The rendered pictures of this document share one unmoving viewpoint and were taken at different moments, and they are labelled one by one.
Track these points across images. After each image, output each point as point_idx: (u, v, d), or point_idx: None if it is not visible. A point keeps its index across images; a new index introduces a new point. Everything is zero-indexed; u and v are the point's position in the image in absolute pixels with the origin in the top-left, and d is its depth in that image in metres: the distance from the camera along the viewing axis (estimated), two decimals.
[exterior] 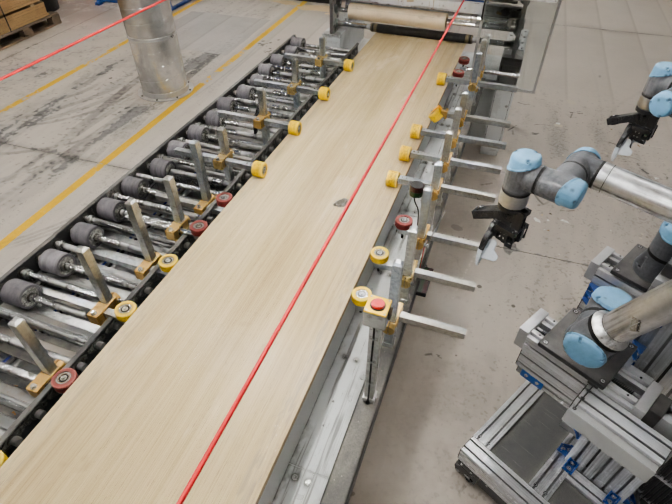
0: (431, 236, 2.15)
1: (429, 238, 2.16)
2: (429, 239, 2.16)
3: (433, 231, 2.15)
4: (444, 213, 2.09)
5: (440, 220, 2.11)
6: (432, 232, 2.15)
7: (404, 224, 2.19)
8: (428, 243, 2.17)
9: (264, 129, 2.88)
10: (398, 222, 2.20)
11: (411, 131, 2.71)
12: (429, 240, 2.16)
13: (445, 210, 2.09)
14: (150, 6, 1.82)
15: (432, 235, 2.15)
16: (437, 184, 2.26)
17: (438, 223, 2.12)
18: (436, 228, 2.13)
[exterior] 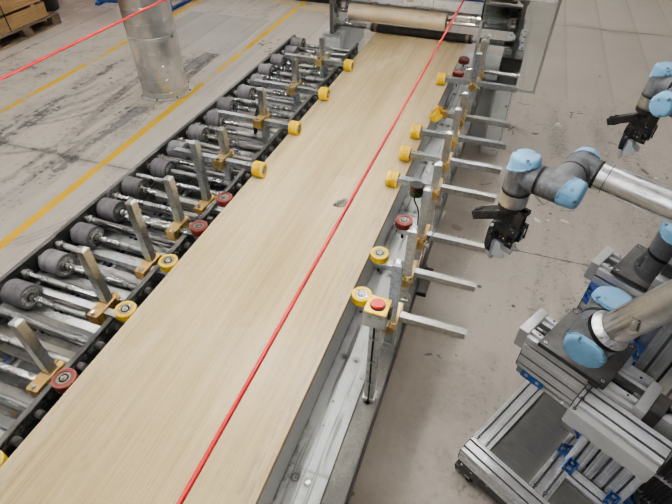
0: (431, 236, 2.15)
1: (429, 238, 2.16)
2: (429, 239, 2.16)
3: (433, 231, 2.15)
4: (444, 213, 2.09)
5: (440, 220, 2.11)
6: (432, 232, 2.15)
7: (404, 224, 2.19)
8: (428, 243, 2.17)
9: (264, 129, 2.88)
10: (398, 222, 2.20)
11: (411, 131, 2.71)
12: (429, 240, 2.16)
13: (445, 210, 2.09)
14: (150, 6, 1.82)
15: (432, 235, 2.15)
16: (437, 184, 2.26)
17: (438, 223, 2.12)
18: (436, 228, 2.13)
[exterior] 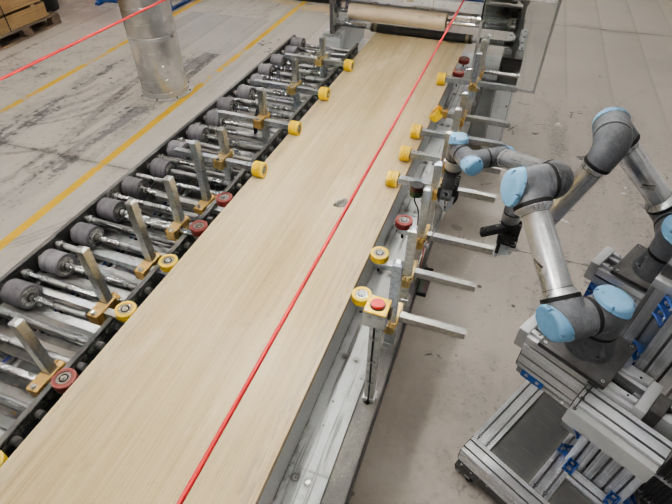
0: (431, 236, 2.15)
1: (429, 238, 2.16)
2: (429, 239, 2.16)
3: (433, 231, 2.15)
4: (444, 213, 2.09)
5: (440, 220, 2.11)
6: (432, 232, 2.15)
7: (404, 224, 2.19)
8: (428, 243, 2.17)
9: (264, 129, 2.88)
10: (398, 222, 2.20)
11: (411, 131, 2.71)
12: (429, 240, 2.16)
13: (445, 210, 2.09)
14: (150, 6, 1.82)
15: (432, 235, 2.15)
16: (437, 184, 2.26)
17: (438, 223, 2.12)
18: (436, 228, 2.13)
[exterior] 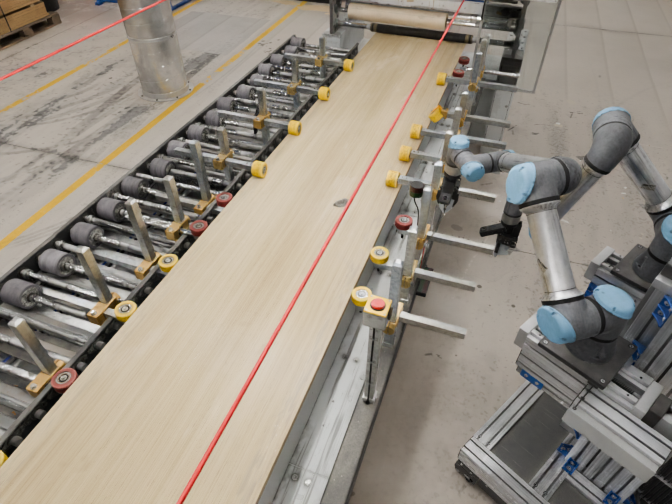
0: (431, 237, 2.14)
1: (429, 239, 2.15)
2: (429, 240, 2.16)
3: (433, 232, 2.14)
4: (443, 216, 2.07)
5: (439, 222, 2.09)
6: (432, 233, 2.14)
7: (404, 224, 2.19)
8: (428, 243, 2.17)
9: (264, 129, 2.88)
10: (398, 222, 2.20)
11: (411, 131, 2.71)
12: (429, 241, 2.16)
13: (444, 213, 2.07)
14: (150, 6, 1.82)
15: (432, 236, 2.14)
16: (437, 184, 2.26)
17: (437, 225, 2.10)
18: (435, 230, 2.12)
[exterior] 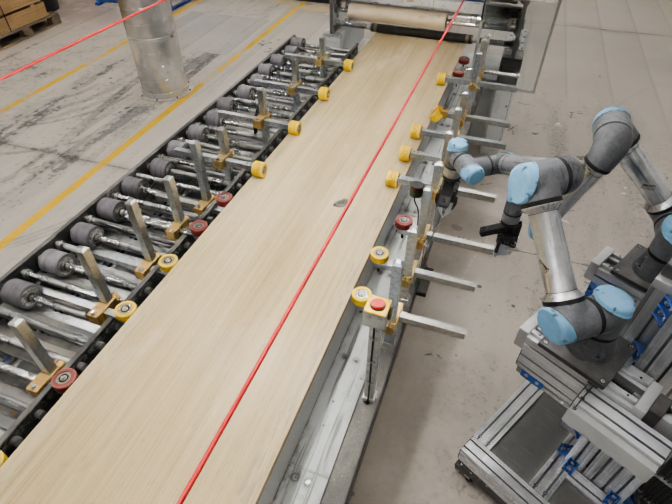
0: (430, 238, 2.14)
1: (429, 240, 2.15)
2: (428, 240, 2.15)
3: (432, 233, 2.13)
4: (442, 219, 2.05)
5: (438, 225, 2.08)
6: (432, 234, 2.14)
7: (404, 224, 2.19)
8: (428, 243, 2.17)
9: (264, 129, 2.88)
10: (398, 222, 2.20)
11: (411, 131, 2.71)
12: (429, 241, 2.15)
13: (443, 216, 2.05)
14: (150, 6, 1.82)
15: (431, 237, 2.13)
16: (437, 184, 2.26)
17: (436, 227, 2.09)
18: (435, 232, 2.11)
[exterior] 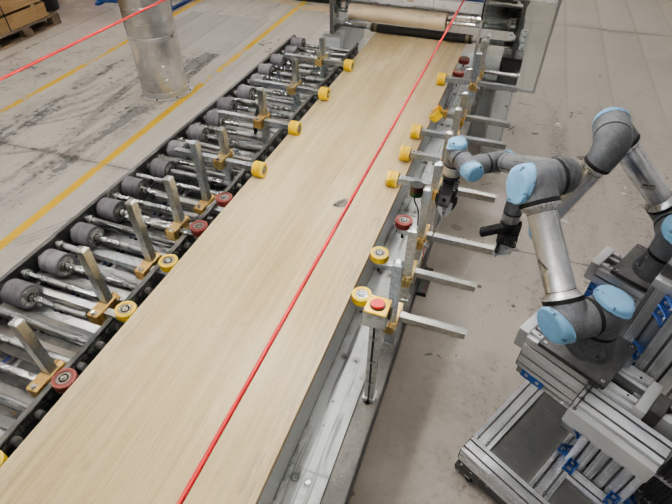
0: (430, 238, 2.14)
1: (429, 240, 2.15)
2: (428, 241, 2.15)
3: (432, 233, 2.13)
4: (442, 219, 2.05)
5: (438, 225, 2.08)
6: (432, 234, 2.14)
7: (404, 224, 2.19)
8: (428, 243, 2.17)
9: (264, 129, 2.88)
10: (398, 222, 2.20)
11: (411, 131, 2.71)
12: (429, 241, 2.15)
13: (443, 216, 2.05)
14: (150, 6, 1.82)
15: (431, 237, 2.13)
16: (437, 184, 2.26)
17: (436, 228, 2.09)
18: (435, 232, 2.11)
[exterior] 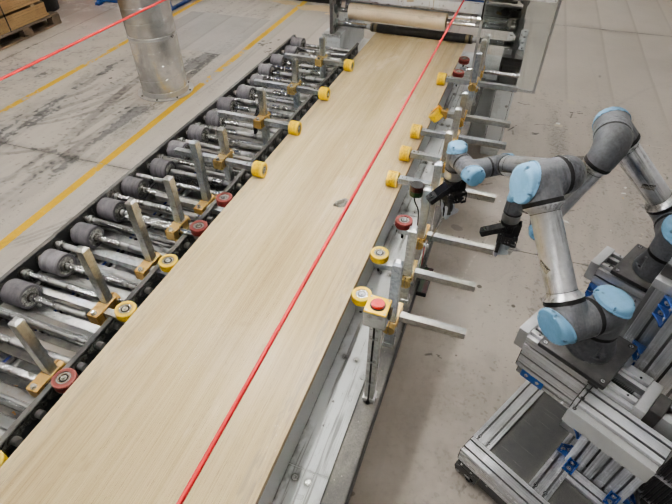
0: (430, 239, 2.14)
1: (429, 240, 2.15)
2: (428, 241, 2.15)
3: (432, 234, 2.12)
4: (441, 221, 2.04)
5: (438, 227, 2.07)
6: (431, 235, 2.13)
7: (404, 224, 2.19)
8: (428, 244, 2.16)
9: (264, 129, 2.88)
10: (398, 222, 2.20)
11: (411, 131, 2.71)
12: (428, 242, 2.15)
13: (442, 218, 2.04)
14: (150, 6, 1.82)
15: (431, 238, 2.13)
16: (437, 184, 2.26)
17: (436, 229, 2.08)
18: (434, 233, 2.10)
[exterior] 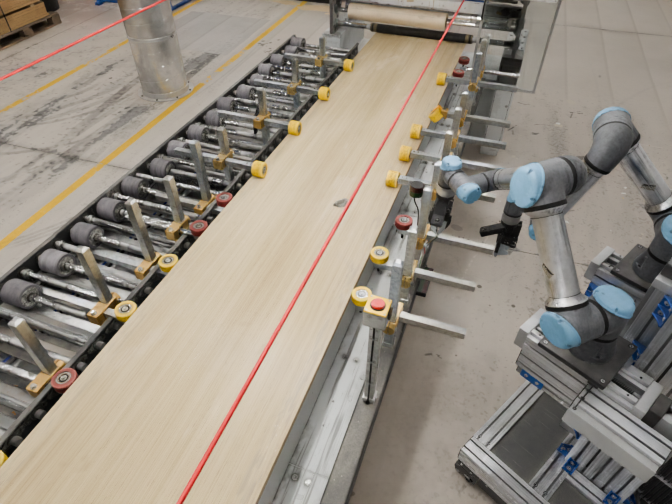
0: (429, 244, 2.13)
1: (428, 244, 2.14)
2: (427, 244, 2.15)
3: (430, 241, 2.11)
4: (437, 237, 2.01)
5: (434, 239, 2.05)
6: (430, 240, 2.12)
7: (404, 224, 2.19)
8: (427, 245, 2.16)
9: (264, 129, 2.88)
10: (398, 222, 2.20)
11: (411, 131, 2.71)
12: (428, 245, 2.15)
13: (437, 235, 2.00)
14: (150, 6, 1.82)
15: (429, 243, 2.12)
16: None
17: (433, 240, 2.06)
18: (432, 241, 2.09)
